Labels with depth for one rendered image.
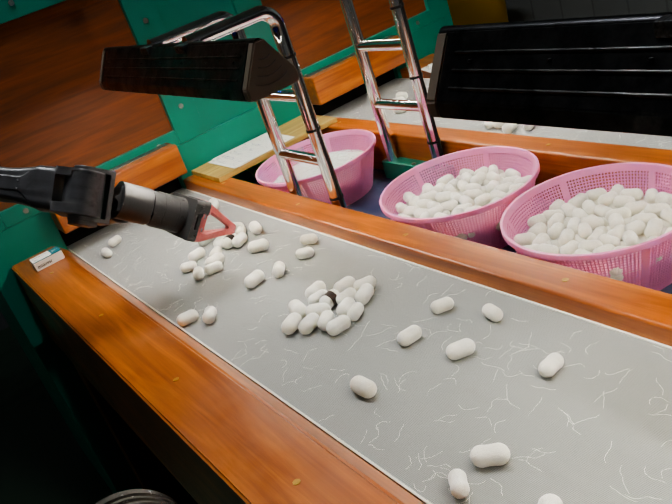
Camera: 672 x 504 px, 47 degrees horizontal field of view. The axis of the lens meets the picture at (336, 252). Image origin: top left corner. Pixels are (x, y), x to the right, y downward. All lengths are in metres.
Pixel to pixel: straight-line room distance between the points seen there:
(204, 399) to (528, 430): 0.39
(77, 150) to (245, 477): 1.09
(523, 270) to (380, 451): 0.31
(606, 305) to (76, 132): 1.21
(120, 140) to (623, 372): 1.26
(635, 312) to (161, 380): 0.58
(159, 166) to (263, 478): 1.06
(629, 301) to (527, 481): 0.26
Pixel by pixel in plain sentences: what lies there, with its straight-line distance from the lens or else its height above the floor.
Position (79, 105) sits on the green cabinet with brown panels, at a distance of 1.75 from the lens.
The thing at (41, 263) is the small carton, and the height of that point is 0.78.
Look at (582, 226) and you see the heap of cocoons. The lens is 1.11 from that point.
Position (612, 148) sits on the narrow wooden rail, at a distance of 1.28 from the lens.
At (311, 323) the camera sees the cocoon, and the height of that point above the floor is 0.75.
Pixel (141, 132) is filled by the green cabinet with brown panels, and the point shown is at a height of 0.90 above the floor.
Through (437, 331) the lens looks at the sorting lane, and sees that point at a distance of 0.96.
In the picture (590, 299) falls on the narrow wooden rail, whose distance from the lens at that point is 0.91.
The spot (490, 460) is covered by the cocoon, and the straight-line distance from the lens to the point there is 0.75.
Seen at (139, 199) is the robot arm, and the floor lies 0.93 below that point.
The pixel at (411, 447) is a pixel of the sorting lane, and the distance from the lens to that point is 0.80.
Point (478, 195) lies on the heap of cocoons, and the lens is 1.29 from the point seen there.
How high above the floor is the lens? 1.25
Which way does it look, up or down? 25 degrees down
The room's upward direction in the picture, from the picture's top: 19 degrees counter-clockwise
